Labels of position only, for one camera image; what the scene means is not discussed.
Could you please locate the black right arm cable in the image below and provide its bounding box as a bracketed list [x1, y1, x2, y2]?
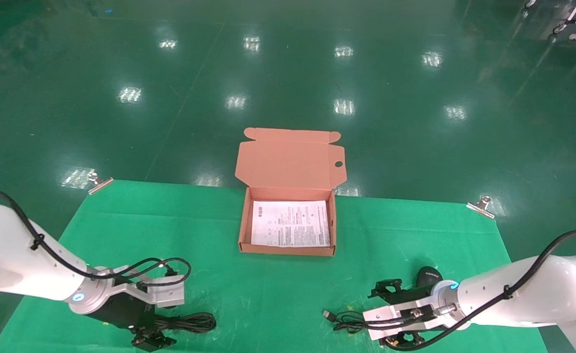
[383, 229, 576, 352]

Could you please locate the green table mat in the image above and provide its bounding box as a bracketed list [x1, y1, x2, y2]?
[0, 179, 549, 353]

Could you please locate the metal binder clip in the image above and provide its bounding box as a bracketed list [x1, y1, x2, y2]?
[466, 195, 496, 220]
[88, 172, 115, 196]

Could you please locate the white printed instruction sheet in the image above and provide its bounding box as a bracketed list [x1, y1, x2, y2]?
[250, 200, 332, 248]

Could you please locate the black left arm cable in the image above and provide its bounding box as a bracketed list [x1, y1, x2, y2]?
[0, 188, 193, 289]

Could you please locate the orange cardboard box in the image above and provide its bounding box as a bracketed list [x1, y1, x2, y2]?
[235, 127, 348, 257]

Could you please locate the black computer mouse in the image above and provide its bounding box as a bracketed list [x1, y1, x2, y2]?
[413, 266, 444, 290]

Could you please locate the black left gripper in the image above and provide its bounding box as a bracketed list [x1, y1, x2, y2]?
[88, 293, 177, 352]

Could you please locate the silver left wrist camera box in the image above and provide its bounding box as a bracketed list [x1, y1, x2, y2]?
[135, 274, 186, 309]

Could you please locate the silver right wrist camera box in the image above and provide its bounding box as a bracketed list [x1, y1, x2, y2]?
[363, 303, 441, 340]

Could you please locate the black data cable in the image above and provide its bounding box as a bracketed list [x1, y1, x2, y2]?
[154, 312, 217, 335]

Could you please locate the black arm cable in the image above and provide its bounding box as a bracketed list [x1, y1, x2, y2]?
[383, 229, 576, 352]
[0, 188, 193, 289]

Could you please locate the thin black mouse cable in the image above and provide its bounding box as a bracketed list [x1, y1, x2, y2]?
[322, 307, 392, 335]

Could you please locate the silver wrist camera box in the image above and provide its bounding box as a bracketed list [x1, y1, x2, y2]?
[363, 303, 441, 340]
[135, 274, 186, 309]

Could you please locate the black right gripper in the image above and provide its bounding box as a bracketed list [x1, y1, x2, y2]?
[368, 278, 441, 351]

